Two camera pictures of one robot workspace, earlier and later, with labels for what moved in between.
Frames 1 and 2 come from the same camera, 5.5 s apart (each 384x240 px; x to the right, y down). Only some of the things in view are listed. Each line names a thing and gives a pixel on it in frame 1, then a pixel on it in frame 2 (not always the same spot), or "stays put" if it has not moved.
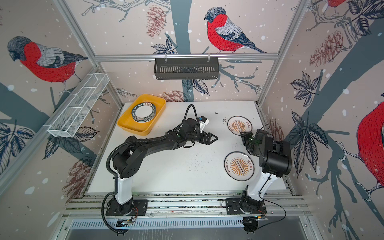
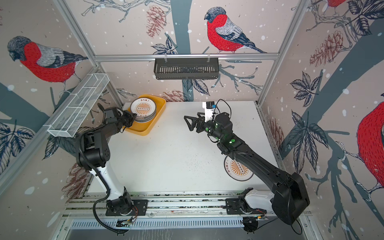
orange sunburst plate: [239, 124] -> [144, 107]
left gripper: [208, 142] -> [130, 116]
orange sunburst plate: [239, 166] stays put
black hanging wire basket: [186, 69] stays put
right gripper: [246, 136] -> [198, 122]
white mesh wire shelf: [77, 105] stays put
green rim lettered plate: [144, 110] -> [144, 119]
